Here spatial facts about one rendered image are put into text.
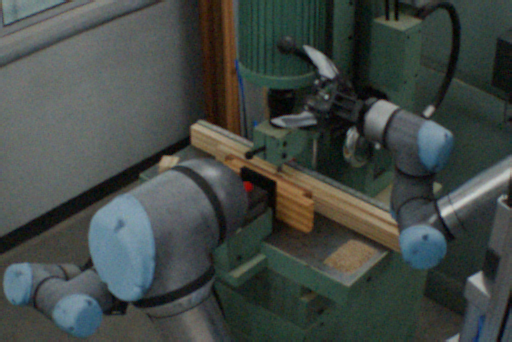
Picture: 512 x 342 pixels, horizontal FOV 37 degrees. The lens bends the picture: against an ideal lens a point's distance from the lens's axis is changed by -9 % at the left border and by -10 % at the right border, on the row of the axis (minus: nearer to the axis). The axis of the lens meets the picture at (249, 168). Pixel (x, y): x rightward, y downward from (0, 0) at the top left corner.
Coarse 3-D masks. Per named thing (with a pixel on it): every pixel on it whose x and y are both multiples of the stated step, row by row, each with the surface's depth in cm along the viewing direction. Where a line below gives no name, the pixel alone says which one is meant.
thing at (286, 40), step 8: (280, 40) 145; (288, 40) 144; (280, 48) 145; (288, 48) 144; (296, 48) 147; (296, 56) 150; (304, 56) 150; (312, 64) 154; (368, 88) 176; (360, 96) 172; (368, 96) 174; (376, 96) 174; (384, 96) 176
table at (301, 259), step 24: (264, 240) 173; (288, 240) 173; (312, 240) 173; (336, 240) 173; (360, 240) 173; (264, 264) 174; (288, 264) 170; (312, 264) 167; (384, 264) 171; (312, 288) 168; (336, 288) 163; (360, 288) 166
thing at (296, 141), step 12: (264, 132) 176; (276, 132) 176; (288, 132) 177; (300, 132) 180; (264, 144) 178; (276, 144) 175; (288, 144) 178; (300, 144) 182; (312, 144) 186; (264, 156) 179; (276, 156) 177; (288, 156) 180
